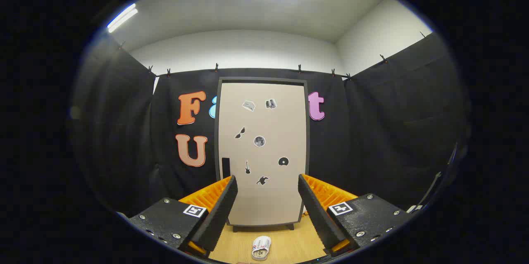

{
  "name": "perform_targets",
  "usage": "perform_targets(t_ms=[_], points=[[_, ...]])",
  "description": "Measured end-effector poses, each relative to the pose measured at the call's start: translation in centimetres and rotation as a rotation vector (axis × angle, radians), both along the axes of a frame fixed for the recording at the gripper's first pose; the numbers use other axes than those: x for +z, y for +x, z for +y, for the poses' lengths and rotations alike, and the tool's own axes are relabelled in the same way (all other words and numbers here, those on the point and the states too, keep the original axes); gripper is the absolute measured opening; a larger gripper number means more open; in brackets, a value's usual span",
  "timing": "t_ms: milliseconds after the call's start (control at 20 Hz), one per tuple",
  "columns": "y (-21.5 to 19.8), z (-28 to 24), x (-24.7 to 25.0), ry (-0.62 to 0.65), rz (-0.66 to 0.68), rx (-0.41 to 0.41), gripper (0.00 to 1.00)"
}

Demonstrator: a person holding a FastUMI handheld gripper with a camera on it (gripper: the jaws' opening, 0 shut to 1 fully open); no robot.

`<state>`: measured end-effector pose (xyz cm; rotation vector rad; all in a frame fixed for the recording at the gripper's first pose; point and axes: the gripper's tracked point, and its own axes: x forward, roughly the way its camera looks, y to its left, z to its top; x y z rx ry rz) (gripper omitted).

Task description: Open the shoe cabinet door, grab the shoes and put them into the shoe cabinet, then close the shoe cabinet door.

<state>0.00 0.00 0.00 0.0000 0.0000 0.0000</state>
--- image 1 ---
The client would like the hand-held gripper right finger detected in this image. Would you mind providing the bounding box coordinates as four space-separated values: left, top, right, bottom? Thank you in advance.
298 173 414 257

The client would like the black backdrop cloth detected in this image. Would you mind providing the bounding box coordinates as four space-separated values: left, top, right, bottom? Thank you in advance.
70 31 472 215

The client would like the ceiling tube light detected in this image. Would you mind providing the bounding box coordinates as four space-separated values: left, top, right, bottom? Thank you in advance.
107 3 138 33

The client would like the white shoe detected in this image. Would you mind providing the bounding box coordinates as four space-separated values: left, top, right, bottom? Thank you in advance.
251 235 272 261

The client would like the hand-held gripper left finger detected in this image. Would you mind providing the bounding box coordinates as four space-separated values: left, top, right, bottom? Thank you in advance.
118 175 239 258

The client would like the dark grey shoe cabinet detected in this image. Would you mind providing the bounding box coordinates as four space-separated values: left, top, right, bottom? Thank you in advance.
214 77 310 232

